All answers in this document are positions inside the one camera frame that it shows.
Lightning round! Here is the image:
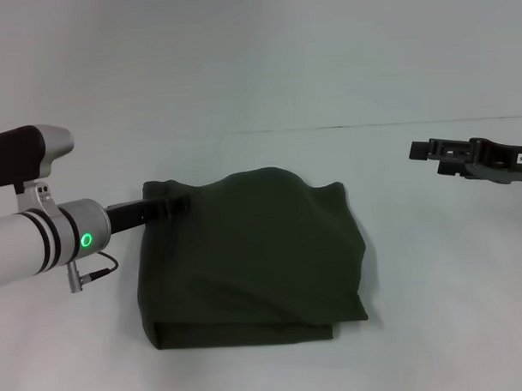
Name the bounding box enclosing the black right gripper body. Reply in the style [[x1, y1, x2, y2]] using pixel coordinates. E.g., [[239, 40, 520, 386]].
[[464, 135, 522, 187]]

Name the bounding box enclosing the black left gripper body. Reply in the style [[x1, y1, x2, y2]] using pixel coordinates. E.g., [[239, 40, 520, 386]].
[[103, 194, 191, 235]]

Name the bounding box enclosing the dark green shirt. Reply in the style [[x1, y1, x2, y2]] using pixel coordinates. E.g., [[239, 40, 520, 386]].
[[131, 163, 371, 352]]

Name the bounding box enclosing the left arm grey cable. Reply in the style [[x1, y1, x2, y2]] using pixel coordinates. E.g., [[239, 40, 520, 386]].
[[65, 250, 120, 294]]

